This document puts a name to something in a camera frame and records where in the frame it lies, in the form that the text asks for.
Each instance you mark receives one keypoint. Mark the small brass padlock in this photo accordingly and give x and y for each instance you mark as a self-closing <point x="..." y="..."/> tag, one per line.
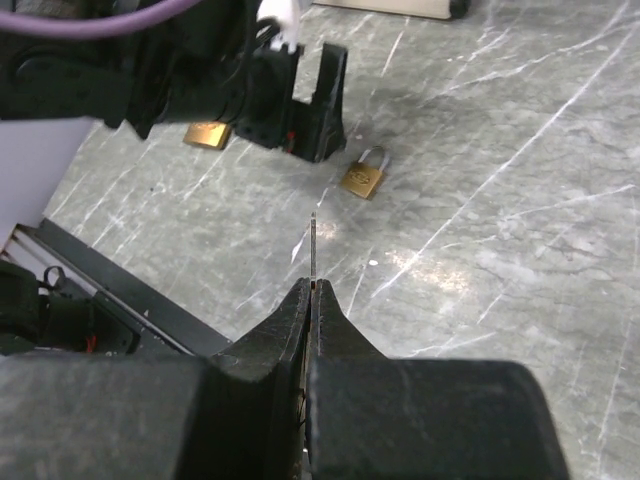
<point x="362" y="179"/>

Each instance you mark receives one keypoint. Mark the small key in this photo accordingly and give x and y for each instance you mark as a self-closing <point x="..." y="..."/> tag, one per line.
<point x="313" y="249"/>

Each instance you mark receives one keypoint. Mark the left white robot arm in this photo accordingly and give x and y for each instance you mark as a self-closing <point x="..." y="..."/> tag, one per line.
<point x="151" y="62"/>

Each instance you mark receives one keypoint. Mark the large brass padlock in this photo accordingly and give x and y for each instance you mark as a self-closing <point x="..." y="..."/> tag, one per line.
<point x="213" y="135"/>

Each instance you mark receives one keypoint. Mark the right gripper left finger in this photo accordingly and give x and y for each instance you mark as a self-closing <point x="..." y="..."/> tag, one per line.
<point x="234" y="415"/>

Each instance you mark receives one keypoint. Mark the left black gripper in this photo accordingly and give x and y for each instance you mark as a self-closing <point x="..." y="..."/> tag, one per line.
<point x="261" y="108"/>

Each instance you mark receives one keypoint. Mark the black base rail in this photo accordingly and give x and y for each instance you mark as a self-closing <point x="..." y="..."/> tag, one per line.
<point x="159" y="325"/>

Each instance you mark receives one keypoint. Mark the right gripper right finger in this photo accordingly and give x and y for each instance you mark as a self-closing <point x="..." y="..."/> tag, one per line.
<point x="372" y="417"/>

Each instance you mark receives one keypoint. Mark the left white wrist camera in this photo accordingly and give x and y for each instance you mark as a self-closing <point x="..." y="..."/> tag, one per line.
<point x="283" y="18"/>

